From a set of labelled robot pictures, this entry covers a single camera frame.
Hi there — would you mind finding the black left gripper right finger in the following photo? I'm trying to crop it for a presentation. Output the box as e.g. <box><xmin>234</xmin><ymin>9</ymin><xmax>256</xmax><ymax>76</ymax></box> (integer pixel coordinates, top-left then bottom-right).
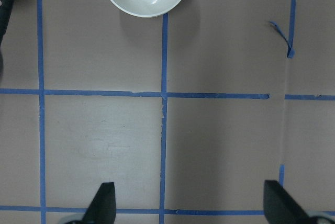
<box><xmin>263</xmin><ymin>180</ymin><xmax>315</xmax><ymax>224</ymax></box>

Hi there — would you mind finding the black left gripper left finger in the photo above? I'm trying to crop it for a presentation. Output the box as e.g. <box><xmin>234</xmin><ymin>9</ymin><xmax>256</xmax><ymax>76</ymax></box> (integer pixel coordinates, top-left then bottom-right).
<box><xmin>82</xmin><ymin>182</ymin><xmax>116</xmax><ymax>224</ymax></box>

